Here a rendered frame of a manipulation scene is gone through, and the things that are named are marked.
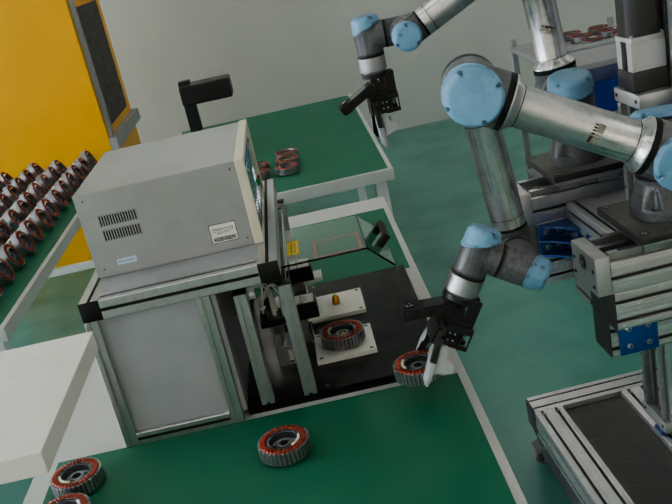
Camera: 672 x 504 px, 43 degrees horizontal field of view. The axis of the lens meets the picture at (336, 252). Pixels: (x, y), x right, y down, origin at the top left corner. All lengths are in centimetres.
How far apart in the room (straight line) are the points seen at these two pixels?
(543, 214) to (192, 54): 530
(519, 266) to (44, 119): 427
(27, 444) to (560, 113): 110
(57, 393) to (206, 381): 70
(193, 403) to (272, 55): 553
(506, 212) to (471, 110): 32
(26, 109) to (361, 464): 429
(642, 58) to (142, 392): 137
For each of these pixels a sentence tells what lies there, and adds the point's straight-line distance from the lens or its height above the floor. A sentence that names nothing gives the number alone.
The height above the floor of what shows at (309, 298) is 92.
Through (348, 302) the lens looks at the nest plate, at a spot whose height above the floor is 78.
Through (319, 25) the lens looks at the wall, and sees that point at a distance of 732.
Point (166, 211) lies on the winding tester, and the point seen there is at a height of 124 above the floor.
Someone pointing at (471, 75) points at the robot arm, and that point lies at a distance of 166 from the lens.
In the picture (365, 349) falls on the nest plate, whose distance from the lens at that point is 212.
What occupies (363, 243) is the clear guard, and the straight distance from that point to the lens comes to 198.
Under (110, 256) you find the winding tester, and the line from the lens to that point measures 203.
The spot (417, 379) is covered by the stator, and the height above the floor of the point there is 82.
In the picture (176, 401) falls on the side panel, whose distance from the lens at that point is 202.
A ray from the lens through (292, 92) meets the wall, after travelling 738.
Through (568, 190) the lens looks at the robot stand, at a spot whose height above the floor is 97.
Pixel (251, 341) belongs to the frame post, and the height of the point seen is 93.
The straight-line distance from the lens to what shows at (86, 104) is 562.
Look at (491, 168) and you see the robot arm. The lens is 187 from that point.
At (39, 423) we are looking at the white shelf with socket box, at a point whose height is 121.
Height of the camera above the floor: 176
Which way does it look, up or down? 21 degrees down
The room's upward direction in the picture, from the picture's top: 13 degrees counter-clockwise
